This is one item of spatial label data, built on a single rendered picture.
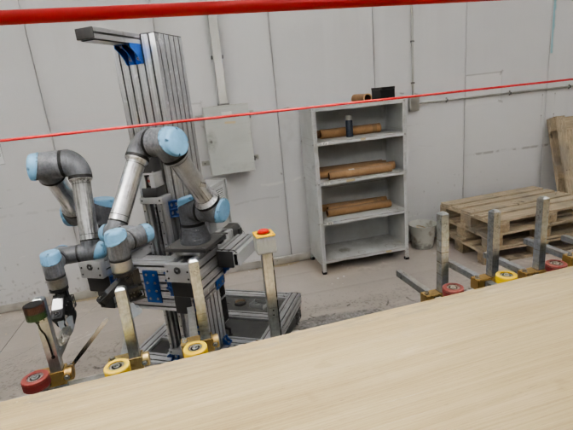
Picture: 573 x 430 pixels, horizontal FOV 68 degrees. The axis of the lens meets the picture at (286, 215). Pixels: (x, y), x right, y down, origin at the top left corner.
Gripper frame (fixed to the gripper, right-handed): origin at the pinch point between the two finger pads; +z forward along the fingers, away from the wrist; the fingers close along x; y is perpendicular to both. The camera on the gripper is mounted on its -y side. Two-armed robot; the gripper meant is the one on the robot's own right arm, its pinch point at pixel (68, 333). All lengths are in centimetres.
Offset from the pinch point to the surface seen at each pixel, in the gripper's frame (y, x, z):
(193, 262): -36, -54, -34
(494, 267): -36, -178, -7
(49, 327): -35.9, -5.6, -21.2
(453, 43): 215, -340, -120
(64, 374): -36.7, -6.5, -3.5
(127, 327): -35.9, -28.9, -15.3
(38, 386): -46.0, -1.9, -7.0
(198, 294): -36, -54, -22
